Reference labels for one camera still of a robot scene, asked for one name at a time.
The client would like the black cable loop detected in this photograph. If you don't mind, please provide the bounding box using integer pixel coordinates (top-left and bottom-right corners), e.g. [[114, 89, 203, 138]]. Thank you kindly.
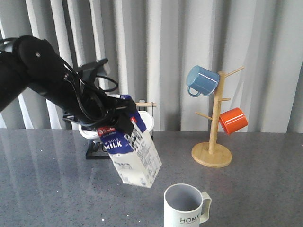
[[63, 70, 119, 123]]

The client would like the blue enamel mug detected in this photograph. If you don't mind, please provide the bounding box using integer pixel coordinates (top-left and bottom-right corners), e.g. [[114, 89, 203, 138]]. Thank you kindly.
[[186, 65, 220, 97]]

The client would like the orange enamel mug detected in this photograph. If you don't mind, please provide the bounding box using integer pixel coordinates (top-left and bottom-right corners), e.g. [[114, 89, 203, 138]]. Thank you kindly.
[[219, 107, 248, 135]]

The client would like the white HOME mug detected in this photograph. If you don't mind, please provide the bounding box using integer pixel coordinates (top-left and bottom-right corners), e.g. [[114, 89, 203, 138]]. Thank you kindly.
[[164, 183, 212, 227]]

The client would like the grey white curtain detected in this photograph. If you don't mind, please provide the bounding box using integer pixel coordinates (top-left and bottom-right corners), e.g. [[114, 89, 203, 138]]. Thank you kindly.
[[0, 0, 303, 133]]

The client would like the black wire mug rack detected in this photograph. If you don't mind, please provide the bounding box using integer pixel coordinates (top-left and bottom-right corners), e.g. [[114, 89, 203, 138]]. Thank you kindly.
[[85, 100, 157, 159]]

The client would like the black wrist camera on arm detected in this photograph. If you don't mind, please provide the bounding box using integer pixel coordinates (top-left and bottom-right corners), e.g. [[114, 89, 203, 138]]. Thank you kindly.
[[75, 58, 110, 83]]

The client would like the smooth white mug on rack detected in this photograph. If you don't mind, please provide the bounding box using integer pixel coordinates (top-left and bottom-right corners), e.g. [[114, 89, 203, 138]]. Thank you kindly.
[[78, 125, 102, 152]]

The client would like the wooden mug tree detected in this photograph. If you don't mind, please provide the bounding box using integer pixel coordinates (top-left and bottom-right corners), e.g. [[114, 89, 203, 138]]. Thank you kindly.
[[191, 66, 244, 168]]

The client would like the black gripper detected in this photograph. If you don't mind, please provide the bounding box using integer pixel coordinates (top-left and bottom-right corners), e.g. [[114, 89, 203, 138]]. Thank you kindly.
[[62, 85, 136, 134]]

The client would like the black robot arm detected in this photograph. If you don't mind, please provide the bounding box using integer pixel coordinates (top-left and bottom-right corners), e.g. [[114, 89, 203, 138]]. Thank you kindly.
[[0, 35, 136, 134]]

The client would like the blue white milk carton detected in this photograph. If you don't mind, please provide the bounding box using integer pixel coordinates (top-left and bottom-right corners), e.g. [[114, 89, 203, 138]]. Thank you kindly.
[[97, 101, 162, 188]]

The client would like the ribbed white mug on rack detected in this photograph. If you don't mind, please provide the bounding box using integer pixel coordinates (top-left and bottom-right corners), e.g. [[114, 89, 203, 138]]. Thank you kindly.
[[138, 111, 154, 135]]

